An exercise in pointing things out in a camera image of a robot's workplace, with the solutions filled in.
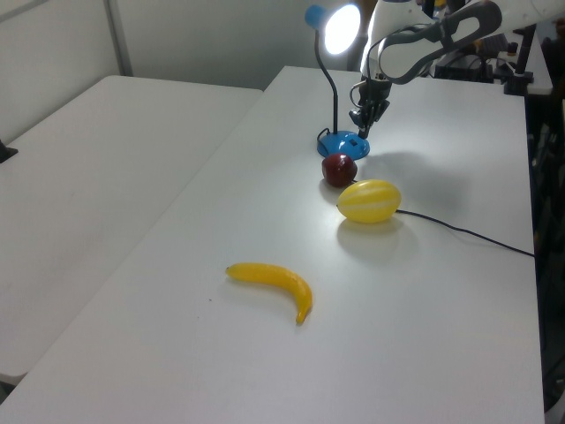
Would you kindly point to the yellow toy banana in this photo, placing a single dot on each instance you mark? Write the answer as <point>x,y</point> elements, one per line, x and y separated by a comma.
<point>282,278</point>

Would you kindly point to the yellow striped toy melon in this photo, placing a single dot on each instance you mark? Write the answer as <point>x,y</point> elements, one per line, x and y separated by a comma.
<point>371,201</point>

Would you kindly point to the black electronics equipment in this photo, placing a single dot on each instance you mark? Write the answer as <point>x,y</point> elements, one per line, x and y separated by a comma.
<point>463,66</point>

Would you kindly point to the black clamp with pole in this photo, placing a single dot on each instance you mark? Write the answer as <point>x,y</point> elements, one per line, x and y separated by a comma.
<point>523,57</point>

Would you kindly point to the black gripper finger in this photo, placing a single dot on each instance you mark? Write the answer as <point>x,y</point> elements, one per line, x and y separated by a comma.
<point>359,124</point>
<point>369,128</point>

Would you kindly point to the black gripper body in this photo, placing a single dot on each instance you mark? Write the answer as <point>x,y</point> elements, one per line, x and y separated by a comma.
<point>375,99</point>

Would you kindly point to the small black table clamp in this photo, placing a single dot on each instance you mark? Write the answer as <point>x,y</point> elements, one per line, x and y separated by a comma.
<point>6,152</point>

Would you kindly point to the red toy apple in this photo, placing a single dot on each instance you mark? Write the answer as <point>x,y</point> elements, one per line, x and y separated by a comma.
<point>337,170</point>

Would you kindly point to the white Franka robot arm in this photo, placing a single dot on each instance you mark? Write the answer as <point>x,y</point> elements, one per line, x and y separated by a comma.
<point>410,57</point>

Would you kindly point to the blue desk lamp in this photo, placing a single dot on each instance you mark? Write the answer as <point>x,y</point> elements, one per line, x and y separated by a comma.
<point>342,143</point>

